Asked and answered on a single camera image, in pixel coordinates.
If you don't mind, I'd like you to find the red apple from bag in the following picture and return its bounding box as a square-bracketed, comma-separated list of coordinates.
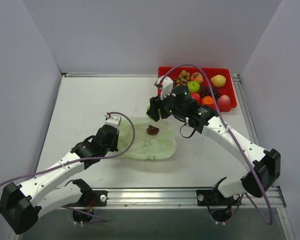
[190, 92, 202, 105]

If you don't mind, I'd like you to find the orange fruit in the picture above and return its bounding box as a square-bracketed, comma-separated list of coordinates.
[201, 96, 215, 105]

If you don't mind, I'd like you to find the dark red plum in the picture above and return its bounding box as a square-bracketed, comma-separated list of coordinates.
[146, 125, 160, 136]

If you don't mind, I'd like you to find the dark red grape bunch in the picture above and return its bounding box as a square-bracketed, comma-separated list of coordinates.
[199, 85, 221, 100]

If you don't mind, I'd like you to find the pale green plastic bag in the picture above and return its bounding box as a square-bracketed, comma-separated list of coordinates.
[119, 117, 177, 160]

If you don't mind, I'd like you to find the pink peach from bag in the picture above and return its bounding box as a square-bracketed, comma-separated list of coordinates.
[217, 94, 231, 106]

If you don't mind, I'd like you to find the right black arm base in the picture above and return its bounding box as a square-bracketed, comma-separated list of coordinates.
[196, 177, 243, 226]

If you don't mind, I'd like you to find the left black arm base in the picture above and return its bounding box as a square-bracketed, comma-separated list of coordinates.
[68, 179, 108, 224]

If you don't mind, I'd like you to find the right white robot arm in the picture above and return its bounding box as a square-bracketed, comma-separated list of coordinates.
[146, 86, 281, 205]

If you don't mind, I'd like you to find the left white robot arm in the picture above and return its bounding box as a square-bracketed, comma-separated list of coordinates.
[0, 123, 119, 235]

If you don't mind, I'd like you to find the green apple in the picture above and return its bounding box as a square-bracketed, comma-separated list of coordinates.
[187, 81, 201, 93]

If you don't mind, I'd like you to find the brown longan bunch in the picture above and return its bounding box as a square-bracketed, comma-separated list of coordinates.
[174, 70, 190, 87]

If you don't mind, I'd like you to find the orange peach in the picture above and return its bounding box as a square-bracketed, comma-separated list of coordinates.
[190, 72, 204, 85]

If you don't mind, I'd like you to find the red plastic tray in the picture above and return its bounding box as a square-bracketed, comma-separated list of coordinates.
[168, 66, 237, 112]

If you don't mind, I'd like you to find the yellow lemon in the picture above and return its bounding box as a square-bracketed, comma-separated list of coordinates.
[210, 74, 227, 88]

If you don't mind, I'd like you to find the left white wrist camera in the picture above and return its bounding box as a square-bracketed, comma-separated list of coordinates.
[104, 113, 122, 131]

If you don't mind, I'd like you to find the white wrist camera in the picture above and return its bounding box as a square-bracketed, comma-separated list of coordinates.
[104, 113, 122, 131]
[154, 76, 174, 100]

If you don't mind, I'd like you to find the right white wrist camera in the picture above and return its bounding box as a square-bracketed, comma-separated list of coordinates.
[154, 76, 174, 100]

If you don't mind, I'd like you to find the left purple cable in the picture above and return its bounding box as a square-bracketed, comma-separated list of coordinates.
[0, 111, 136, 223]

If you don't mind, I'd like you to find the purple cable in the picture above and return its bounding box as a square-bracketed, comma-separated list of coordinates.
[0, 111, 136, 223]
[157, 64, 274, 226]

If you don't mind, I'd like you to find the aluminium front rail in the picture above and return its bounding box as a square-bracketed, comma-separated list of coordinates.
[17, 186, 287, 211]

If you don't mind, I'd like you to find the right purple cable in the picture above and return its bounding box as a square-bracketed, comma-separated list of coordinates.
[157, 64, 274, 226]

